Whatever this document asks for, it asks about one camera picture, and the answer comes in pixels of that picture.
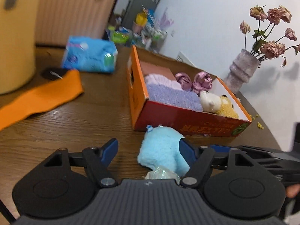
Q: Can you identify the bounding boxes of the light blue plush puff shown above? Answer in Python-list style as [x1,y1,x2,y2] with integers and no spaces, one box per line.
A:
[137,125,190,176]

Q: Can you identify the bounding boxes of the purple woven cloth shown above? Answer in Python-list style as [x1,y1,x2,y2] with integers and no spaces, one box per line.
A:
[146,84,203,112]

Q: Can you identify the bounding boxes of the lavender fluffy headband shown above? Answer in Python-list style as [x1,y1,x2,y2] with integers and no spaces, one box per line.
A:
[144,74,183,90]

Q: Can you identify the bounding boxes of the yellow thermos jug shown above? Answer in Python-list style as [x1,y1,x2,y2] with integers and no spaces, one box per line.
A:
[1,0,39,95]

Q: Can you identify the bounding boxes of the yellow bucket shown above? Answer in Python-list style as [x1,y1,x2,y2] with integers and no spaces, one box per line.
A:
[135,12,147,27]

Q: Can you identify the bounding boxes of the iridescent mesh bath pouf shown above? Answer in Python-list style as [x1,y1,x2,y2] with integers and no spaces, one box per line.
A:
[144,166,181,184]

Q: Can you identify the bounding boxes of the pink textured vase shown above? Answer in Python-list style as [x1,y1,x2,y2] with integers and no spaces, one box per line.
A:
[223,49,260,94]

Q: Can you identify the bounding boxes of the wire storage rack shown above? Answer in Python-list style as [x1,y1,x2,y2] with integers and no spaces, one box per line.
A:
[141,24,167,53]

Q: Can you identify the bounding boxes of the dried pink roses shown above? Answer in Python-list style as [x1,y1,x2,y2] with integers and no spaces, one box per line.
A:
[239,5,299,68]

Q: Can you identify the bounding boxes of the pink ribbed suitcase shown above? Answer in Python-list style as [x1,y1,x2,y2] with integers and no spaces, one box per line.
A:
[35,0,115,46]

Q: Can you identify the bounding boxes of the white board against wall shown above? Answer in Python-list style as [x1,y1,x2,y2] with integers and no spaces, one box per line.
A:
[177,51,195,67]

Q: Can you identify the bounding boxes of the green detergent bag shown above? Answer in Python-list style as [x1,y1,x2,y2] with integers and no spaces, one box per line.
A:
[110,31,130,45]

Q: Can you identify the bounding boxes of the orange plastic shoehorn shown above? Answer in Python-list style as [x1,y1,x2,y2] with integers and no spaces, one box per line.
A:
[1,70,84,130]

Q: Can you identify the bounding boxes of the hand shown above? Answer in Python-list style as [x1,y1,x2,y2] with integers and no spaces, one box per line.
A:
[286,184,300,199]

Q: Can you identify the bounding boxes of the pink layered sponge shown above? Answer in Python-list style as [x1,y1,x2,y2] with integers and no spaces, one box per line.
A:
[140,61,176,80]

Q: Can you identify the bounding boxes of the red cardboard box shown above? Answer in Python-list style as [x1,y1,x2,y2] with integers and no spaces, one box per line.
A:
[127,46,252,137]

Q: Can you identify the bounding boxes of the blue wet wipes pack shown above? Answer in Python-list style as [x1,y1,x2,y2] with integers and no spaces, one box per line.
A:
[61,36,118,73]

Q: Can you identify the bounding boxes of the pink satin bow scrunchie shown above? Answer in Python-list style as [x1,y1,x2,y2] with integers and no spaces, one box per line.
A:
[175,71,213,94]

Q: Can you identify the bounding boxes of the white yellow plush toy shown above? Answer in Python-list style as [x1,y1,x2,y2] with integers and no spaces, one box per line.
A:
[199,90,239,119]

